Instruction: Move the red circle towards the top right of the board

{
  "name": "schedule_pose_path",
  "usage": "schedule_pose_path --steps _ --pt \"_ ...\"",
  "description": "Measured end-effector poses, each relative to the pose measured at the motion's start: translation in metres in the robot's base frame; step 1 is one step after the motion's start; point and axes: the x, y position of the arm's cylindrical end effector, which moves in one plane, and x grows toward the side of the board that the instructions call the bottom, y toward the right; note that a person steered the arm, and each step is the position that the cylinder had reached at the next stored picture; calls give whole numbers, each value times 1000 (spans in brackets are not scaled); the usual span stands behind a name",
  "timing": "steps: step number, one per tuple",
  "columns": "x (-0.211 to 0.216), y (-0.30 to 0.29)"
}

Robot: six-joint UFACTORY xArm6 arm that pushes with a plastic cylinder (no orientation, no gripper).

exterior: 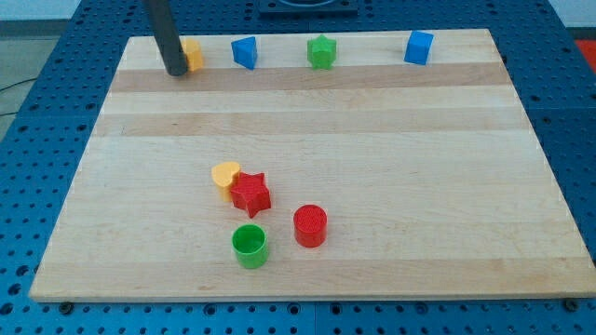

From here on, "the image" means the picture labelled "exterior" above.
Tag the wooden board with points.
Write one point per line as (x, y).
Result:
(432, 178)

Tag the yellow heart block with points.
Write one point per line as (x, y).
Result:
(224, 177)

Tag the green star block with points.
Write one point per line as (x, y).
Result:
(321, 52)

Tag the yellow block top left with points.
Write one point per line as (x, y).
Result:
(193, 53)

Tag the blue cube block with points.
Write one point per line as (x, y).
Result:
(418, 47)

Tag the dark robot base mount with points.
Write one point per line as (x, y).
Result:
(277, 8)

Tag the green cylinder block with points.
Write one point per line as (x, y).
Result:
(250, 245)

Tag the red star block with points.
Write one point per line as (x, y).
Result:
(251, 194)

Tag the red cylinder block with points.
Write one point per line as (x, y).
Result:
(310, 225)

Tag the blue triangular prism block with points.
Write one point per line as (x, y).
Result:
(245, 52)

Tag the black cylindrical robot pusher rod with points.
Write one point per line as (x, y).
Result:
(166, 35)

